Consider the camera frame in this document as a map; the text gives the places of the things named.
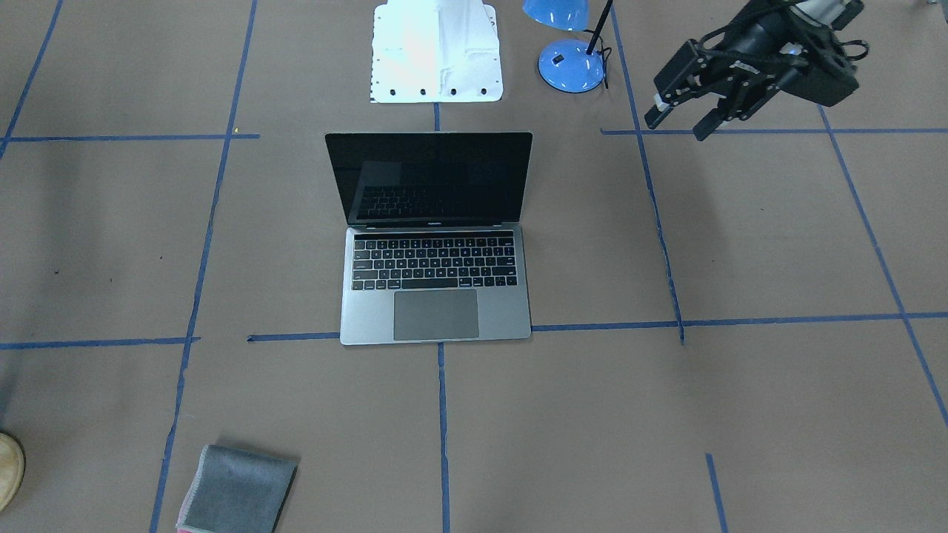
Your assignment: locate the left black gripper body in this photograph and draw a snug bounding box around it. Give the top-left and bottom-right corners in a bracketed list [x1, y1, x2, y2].
[694, 4, 864, 112]

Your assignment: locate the grey laptop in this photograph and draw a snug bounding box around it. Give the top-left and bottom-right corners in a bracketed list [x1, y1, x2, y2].
[324, 131, 534, 346]

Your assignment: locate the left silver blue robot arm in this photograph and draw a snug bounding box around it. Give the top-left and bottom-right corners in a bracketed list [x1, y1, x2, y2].
[644, 1, 864, 141]

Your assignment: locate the blue desk lamp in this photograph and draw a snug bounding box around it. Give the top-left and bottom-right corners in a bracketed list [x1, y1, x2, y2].
[521, 1, 613, 94]

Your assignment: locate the grey folded cloth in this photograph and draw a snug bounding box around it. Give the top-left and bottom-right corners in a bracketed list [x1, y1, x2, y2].
[176, 445, 298, 532]

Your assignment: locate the wooden mug tree stand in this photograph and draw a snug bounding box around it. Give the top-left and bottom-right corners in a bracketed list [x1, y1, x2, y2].
[1, 432, 26, 512]

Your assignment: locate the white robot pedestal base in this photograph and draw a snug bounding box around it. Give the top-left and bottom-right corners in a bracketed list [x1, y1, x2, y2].
[370, 1, 504, 104]

